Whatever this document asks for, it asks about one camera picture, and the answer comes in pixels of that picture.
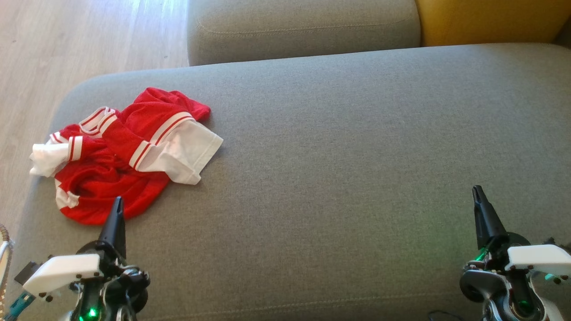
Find yellow sofa cushion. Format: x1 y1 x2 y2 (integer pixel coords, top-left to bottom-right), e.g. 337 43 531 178
415 0 571 47

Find red mesh shorts white trim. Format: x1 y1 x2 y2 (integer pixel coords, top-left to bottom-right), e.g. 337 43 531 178
54 143 171 226

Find cream woven laundry basket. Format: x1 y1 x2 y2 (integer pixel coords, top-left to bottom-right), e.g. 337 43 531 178
0 224 14 313

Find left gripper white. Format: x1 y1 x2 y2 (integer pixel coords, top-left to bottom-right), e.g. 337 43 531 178
22 196 150 321

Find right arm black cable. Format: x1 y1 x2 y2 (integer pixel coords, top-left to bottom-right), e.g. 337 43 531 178
428 309 465 321

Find red basketball jersey white sleeves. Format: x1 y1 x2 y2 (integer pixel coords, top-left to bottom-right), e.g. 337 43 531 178
29 87 224 185

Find grey sofa seat cushion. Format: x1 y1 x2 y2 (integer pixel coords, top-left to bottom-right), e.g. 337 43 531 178
4 43 571 321

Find left teal camera connector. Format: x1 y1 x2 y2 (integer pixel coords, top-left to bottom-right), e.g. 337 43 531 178
4 292 35 321

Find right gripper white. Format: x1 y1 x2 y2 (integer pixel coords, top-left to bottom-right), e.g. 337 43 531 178
459 185 571 321

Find grey sofa back cushion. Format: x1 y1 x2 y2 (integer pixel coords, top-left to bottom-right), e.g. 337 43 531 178
186 0 422 66

